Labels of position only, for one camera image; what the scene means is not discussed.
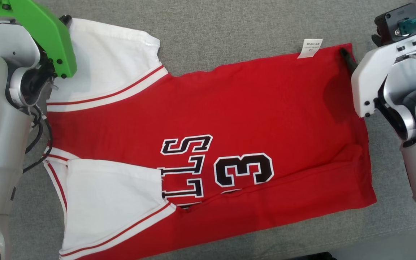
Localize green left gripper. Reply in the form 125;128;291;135
0;0;78;79

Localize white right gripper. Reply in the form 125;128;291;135
340;33;416;118

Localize red and white basketball jersey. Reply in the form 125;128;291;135
43;18;377;260

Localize grey fabric sofa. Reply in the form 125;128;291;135
0;0;416;260

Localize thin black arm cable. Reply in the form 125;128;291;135
23;105;53;174

